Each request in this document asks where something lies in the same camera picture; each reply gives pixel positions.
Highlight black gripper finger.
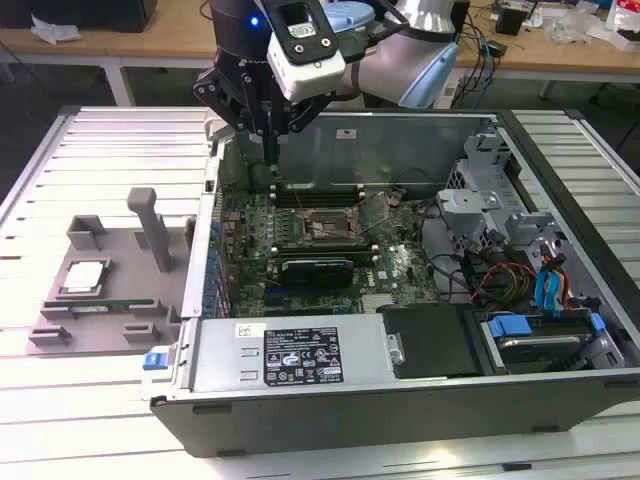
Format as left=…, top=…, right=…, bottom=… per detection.
left=271, top=94, right=331, bottom=174
left=192, top=69, right=273, bottom=174

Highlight wooden top desk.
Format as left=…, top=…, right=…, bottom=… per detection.
left=0, top=24, right=224, bottom=109
left=452, top=22, right=640, bottom=101

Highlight silver metal drive cage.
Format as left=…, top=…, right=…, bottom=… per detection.
left=433, top=117, right=576, bottom=254

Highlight silver finned chipset heatsink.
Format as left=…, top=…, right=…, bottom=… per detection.
left=361, top=293, right=398, bottom=315

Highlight silver power supply with label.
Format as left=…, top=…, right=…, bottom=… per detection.
left=188, top=313, right=401, bottom=397

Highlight hard disk in blue carrier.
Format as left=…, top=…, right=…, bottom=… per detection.
left=479, top=308, right=609, bottom=375

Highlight RAM slot with white clips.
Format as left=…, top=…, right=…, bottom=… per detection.
left=269, top=242, right=379, bottom=251
left=268, top=193, right=366, bottom=202
left=269, top=253, right=380, bottom=263
left=268, top=183, right=365, bottom=192

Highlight CPU with silver lid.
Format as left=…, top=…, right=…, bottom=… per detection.
left=62, top=259, right=110, bottom=292

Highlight open black PC case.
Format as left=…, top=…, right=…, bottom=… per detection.
left=141, top=106, right=640, bottom=459

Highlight red yellow black wires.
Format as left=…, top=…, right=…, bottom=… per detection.
left=467, top=249, right=541, bottom=307

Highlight clear plastic bags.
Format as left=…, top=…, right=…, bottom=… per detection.
left=542, top=7, right=616, bottom=44

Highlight large black box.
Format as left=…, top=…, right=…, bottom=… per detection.
left=0, top=0, right=159, bottom=32

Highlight black power cable bundle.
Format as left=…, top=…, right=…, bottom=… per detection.
left=427, top=227, right=509, bottom=304

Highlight crumpled white paper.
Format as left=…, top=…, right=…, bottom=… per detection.
left=29, top=12, right=82, bottom=45

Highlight grey parts rack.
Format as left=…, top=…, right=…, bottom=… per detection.
left=27, top=186, right=197, bottom=359

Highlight green motherboard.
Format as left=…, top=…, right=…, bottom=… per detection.
left=213, top=182, right=444, bottom=317

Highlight black graphics card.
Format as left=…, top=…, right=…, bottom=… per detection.
left=276, top=256, right=355, bottom=290

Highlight CPU socket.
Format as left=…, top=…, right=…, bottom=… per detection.
left=293, top=205, right=354, bottom=245

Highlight black plastic shroud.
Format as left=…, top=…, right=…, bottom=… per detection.
left=374, top=301, right=494, bottom=380

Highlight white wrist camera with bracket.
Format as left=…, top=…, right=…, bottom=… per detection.
left=266, top=0, right=347, bottom=103

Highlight small black box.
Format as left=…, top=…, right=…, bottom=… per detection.
left=493, top=2, right=525, bottom=37

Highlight metal socket cover frame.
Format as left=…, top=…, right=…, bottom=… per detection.
left=348, top=189, right=399, bottom=236

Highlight red and white bag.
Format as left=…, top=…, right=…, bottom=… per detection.
left=606, top=0, right=640, bottom=53

